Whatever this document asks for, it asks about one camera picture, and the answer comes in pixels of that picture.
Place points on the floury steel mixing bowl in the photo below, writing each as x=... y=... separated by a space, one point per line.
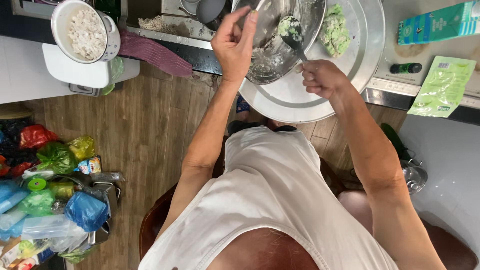
x=273 y=58

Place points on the person's left hand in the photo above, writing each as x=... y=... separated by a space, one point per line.
x=232 y=52

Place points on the teal milk carton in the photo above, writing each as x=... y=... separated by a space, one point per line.
x=438 y=24

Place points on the person's right fingers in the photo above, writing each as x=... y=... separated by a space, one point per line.
x=306 y=78

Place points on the large round metal tray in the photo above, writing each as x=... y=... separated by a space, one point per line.
x=285 y=102

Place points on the green dough lump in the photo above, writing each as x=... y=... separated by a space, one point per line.
x=333 y=33

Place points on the light green flour packet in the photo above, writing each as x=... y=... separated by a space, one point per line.
x=442 y=88

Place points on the grey plastic box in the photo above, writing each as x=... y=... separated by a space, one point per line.
x=84 y=90

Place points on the white enamel pot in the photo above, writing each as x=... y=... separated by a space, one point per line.
x=113 y=39

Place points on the purple ribbed cloth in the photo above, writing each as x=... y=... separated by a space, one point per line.
x=157 y=54

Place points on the black spoon with green dough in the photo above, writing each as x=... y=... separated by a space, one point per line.
x=290 y=32

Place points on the dark green bottle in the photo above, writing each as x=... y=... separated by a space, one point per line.
x=405 y=68

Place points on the white tank top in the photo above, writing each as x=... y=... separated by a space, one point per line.
x=273 y=187

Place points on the beige mesh scrubber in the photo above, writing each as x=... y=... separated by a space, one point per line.
x=153 y=24

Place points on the white plastic board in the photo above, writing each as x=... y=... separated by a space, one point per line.
x=75 y=75

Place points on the steel sink with dishes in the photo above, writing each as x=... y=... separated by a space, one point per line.
x=176 y=33

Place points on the heap of plastic bags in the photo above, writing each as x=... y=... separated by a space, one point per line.
x=52 y=195

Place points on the grey round pot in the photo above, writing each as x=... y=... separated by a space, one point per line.
x=210 y=11

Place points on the light green plastic bag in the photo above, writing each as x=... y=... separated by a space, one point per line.
x=117 y=67

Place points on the person's right hand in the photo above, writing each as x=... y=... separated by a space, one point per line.
x=326 y=77

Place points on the dark green bag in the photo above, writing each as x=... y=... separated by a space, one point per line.
x=394 y=140

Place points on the white crumbly filling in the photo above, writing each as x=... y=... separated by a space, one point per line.
x=87 y=34

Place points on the blue slipper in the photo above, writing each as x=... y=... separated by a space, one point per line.
x=243 y=106

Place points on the small steel lidded pot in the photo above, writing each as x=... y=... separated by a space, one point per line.
x=413 y=178

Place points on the steel cooktop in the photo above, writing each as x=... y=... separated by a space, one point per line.
x=446 y=50

